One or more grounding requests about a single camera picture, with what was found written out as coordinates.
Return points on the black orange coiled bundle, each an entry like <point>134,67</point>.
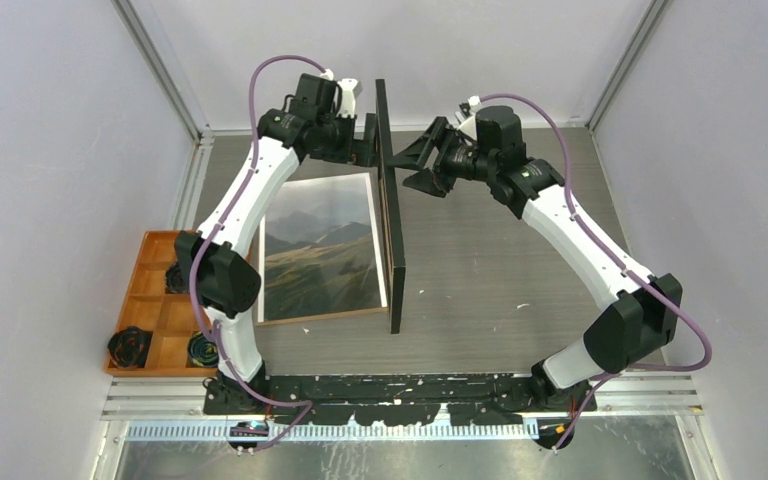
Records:
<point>128,348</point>

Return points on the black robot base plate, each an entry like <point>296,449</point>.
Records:
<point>393,400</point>

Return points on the black yellow-green coiled bundle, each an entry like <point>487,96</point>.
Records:
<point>201,352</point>

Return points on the mountain landscape photo board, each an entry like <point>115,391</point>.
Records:
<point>319,251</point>

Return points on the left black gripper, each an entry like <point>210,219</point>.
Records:
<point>364,151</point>

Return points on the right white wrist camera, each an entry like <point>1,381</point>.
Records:
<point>466,117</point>

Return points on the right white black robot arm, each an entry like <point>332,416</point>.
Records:
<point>633,321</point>

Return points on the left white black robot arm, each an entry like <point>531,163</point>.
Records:
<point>223,285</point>

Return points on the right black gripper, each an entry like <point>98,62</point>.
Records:
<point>421,149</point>

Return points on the orange compartment tray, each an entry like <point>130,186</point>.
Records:
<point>169,317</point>

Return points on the black wooden picture frame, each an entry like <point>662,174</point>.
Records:
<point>390,210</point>

